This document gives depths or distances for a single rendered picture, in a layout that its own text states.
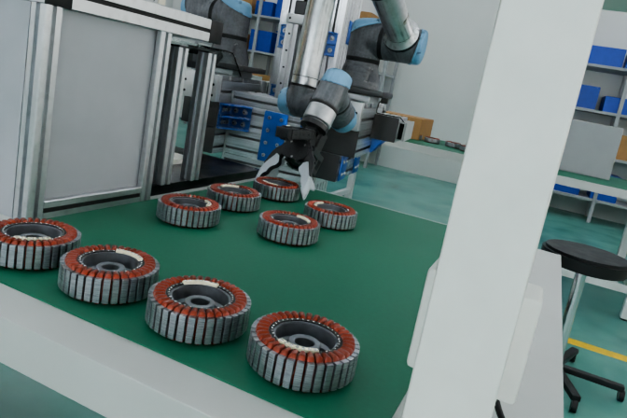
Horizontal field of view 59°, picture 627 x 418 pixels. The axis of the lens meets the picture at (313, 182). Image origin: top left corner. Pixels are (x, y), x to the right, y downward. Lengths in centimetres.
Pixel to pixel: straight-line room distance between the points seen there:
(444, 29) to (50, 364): 757
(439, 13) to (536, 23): 763
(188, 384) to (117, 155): 59
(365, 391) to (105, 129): 65
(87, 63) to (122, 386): 57
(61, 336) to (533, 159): 46
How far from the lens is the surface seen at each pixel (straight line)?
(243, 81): 211
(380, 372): 62
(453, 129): 783
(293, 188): 128
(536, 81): 39
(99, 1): 96
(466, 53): 787
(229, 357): 59
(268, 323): 59
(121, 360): 58
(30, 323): 64
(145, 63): 107
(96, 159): 102
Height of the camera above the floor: 104
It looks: 10 degrees down
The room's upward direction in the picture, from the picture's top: 11 degrees clockwise
